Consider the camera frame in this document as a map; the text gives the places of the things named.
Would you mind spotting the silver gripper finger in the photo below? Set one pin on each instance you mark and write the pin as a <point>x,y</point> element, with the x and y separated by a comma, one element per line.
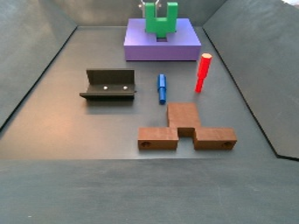
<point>142,4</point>
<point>157,6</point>

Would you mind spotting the red hexagonal peg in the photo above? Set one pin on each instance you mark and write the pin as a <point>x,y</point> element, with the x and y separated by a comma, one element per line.
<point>204,70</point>

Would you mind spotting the purple board with slot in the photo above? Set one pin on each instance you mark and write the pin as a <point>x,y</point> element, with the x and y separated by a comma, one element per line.
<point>142,46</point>

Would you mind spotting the black angle bracket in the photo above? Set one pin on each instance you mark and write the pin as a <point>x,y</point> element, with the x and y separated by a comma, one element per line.
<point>110,84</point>

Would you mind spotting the blue cylindrical peg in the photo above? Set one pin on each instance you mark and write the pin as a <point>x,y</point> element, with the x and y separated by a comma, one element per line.
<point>162,88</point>

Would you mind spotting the brown T-shaped wooden block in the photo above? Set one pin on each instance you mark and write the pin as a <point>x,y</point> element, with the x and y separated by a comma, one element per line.
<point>185,124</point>

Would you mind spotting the green U-shaped block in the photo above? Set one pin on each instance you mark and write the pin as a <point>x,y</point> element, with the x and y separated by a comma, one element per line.
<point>161,25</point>

